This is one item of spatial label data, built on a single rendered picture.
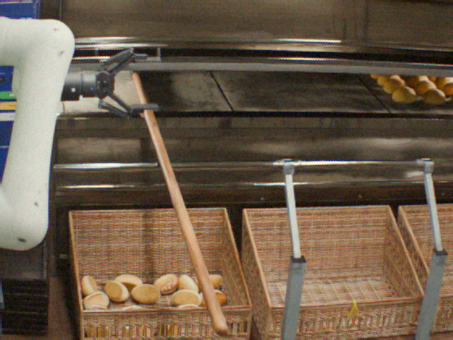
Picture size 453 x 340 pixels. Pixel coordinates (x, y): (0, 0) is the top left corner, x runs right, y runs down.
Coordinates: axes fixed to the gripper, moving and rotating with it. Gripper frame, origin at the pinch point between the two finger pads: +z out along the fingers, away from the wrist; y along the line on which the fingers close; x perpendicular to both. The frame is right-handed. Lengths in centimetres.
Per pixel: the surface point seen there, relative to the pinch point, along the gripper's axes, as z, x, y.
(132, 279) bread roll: 1, -40, 84
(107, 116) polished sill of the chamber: -8, -56, 31
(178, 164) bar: 10.9, -18.1, 31.9
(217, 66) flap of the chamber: 25.1, -40.6, 8.2
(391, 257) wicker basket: 94, -41, 79
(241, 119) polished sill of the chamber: 38, -55, 32
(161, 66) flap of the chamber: 7.4, -40.4, 8.3
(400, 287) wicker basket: 94, -29, 85
